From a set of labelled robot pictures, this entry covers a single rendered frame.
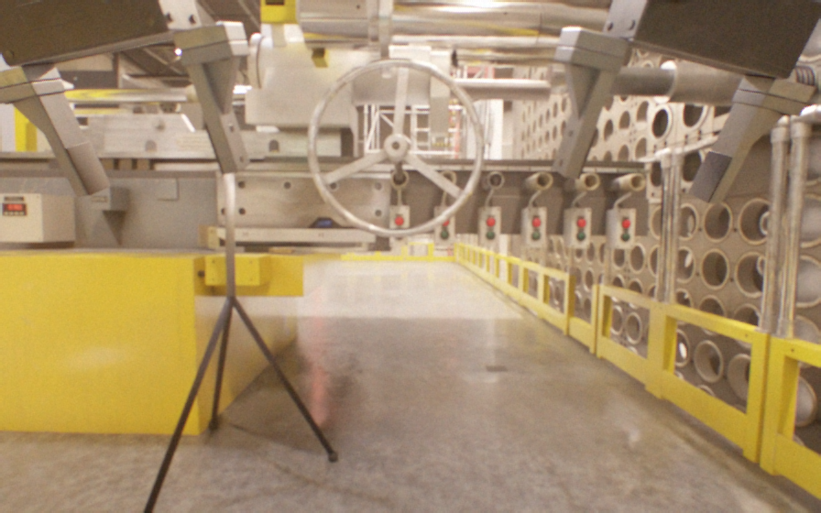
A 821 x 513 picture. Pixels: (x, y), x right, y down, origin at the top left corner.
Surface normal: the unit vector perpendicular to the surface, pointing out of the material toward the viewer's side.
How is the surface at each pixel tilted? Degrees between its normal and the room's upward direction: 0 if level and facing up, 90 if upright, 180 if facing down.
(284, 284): 90
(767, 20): 113
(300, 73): 68
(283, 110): 90
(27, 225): 90
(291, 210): 90
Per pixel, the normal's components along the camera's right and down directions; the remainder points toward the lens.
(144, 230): 0.01, 0.07
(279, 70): 0.02, -0.31
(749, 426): -1.00, -0.01
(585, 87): 0.07, 0.46
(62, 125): 0.99, -0.11
